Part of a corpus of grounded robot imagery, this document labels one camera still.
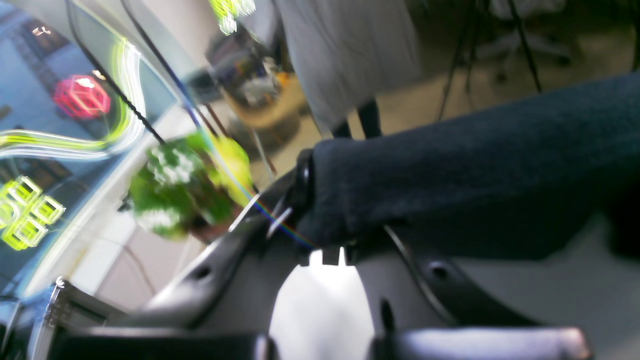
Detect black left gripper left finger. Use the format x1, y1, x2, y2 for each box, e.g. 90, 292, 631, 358
115, 150, 316, 331

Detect black T-shirt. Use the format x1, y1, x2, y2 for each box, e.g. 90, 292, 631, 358
296, 72, 640, 260

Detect green potted plant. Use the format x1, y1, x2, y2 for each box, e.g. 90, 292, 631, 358
122, 132, 256, 241

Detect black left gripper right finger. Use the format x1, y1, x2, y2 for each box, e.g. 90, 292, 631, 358
345, 225, 539, 331

